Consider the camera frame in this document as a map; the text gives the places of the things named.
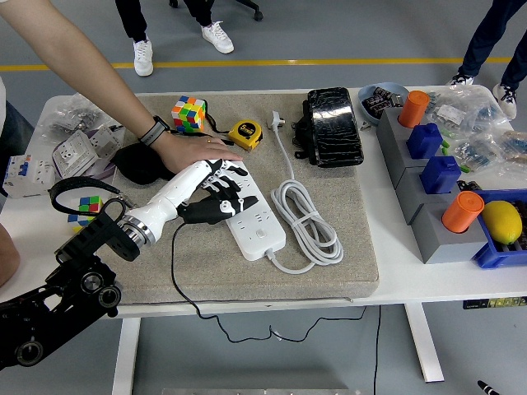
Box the orange cylinder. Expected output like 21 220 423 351
397 89 431 129
441 190 486 235

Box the person's left hand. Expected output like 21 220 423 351
158 132 245 176

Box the clear bag with blue parts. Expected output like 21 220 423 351
446 133 501 174

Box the black plastic holder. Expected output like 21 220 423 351
290 98 318 161

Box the grey block base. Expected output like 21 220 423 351
413 201 501 265
386 139 444 189
398 166 462 226
376 107 417 161

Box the white circuit breaker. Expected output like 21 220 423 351
2 154 57 199

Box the clear bag with labelled parts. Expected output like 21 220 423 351
426 85 514 137

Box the small colourful puzzle cube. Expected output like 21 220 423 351
68 193 104 232

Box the large white socket panel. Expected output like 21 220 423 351
51 129 100 181

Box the yellow tape measure with strap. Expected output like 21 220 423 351
204 109 264 152

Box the clear bag of screws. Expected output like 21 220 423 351
44 92 124 136

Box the blue plastic bin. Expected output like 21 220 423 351
471 188 527 271

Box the white table leg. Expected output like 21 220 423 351
403 303 445 383
110 317 143 395

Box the white power strip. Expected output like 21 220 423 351
204 160 288 262

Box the person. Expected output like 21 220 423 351
0 76 36 145
446 0 527 119
114 0 236 78

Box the yellow lemon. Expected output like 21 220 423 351
481 200 524 247

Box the black cloth pouch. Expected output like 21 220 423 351
113 143 176 185

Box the black grey wristwatch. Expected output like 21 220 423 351
138 114 172 146

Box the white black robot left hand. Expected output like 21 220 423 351
125 158 259 244

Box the light blue bowl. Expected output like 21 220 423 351
357 81 409 127

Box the hanging black cable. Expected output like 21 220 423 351
372 304 383 395

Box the thin black adapter cord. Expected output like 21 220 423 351
170 221 366 345

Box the black electronic parts heap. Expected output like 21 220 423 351
364 86 407 114

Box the glossy black case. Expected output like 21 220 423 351
306 86 366 169

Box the large colourful puzzle cube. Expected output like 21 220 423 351
171 95 208 133

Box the black table control panel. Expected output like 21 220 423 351
461 296 527 310

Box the blue block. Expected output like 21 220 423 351
419 155 463 196
406 122 445 160

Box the black power adapter plug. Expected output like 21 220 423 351
196 183 245 225

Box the black chair base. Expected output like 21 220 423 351
224 0 264 22

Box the clear bag with brown parts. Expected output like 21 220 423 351
492 127 527 176

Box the white power strip cable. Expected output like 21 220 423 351
265 109 346 275

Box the grey-brown mat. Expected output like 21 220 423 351
89 91 380 306

